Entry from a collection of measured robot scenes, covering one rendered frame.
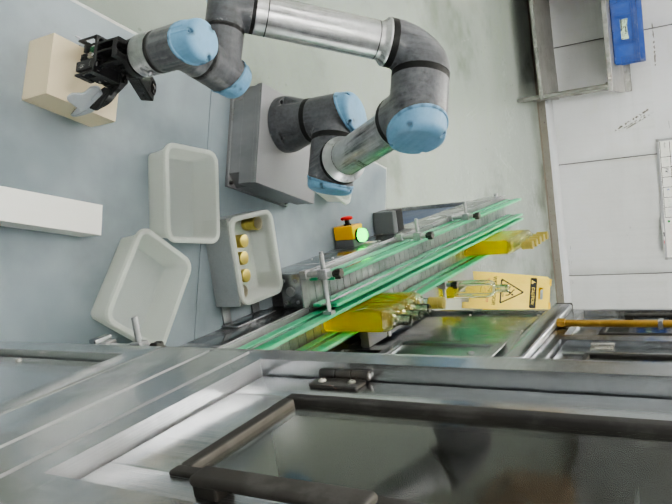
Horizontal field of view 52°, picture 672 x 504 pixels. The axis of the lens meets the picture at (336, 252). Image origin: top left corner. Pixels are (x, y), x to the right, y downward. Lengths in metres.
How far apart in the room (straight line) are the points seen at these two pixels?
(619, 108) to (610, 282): 1.79
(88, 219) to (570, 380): 1.03
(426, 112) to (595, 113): 6.29
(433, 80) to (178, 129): 0.66
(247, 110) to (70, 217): 0.63
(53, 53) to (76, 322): 0.52
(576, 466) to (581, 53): 7.18
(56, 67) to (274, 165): 0.64
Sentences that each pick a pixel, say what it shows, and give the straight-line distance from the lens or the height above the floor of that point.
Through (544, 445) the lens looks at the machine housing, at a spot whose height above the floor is 1.78.
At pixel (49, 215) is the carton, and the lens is 1.38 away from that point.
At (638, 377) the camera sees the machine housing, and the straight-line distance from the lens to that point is 0.64.
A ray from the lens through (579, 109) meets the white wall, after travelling 7.61.
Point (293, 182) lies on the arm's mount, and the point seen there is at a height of 0.85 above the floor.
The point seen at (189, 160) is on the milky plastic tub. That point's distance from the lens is 1.72.
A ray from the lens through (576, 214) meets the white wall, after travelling 7.68.
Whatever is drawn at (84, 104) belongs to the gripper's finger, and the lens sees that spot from 1.41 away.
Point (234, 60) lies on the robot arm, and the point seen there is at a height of 1.14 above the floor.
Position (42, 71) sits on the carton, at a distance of 1.43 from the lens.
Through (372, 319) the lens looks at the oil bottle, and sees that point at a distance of 1.84.
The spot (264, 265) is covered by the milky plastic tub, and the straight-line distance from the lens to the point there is 1.84.
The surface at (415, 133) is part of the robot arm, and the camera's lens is 1.33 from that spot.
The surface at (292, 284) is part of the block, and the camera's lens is 1.84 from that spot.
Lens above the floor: 1.93
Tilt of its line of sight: 32 degrees down
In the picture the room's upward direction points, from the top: 87 degrees clockwise
